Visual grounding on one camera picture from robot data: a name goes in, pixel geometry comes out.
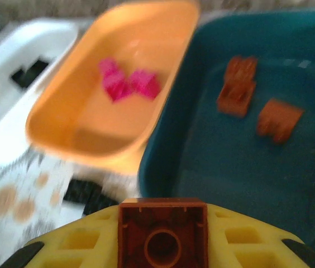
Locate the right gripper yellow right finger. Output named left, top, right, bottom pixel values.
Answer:
left=207, top=203, right=305, bottom=268

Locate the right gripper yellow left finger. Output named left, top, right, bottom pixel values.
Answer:
left=26, top=205, right=121, bottom=268

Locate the black lego brick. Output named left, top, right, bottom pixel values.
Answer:
left=10, top=56, right=50, bottom=89
left=62, top=178, right=119, bottom=216

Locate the brown lego brick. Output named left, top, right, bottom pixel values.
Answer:
left=256, top=97, right=306, bottom=145
left=225, top=55, right=259, bottom=84
left=216, top=79, right=257, bottom=118
left=117, top=197, right=209, bottom=268

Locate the pink lego brick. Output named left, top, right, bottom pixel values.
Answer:
left=128, top=69, right=163, bottom=101
left=98, top=57, right=133, bottom=103

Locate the teal plastic container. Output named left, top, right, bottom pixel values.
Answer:
left=137, top=9, right=315, bottom=257

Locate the orange plastic container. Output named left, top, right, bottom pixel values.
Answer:
left=25, top=0, right=202, bottom=175

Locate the white plastic container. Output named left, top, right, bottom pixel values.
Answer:
left=0, top=18, right=83, bottom=168

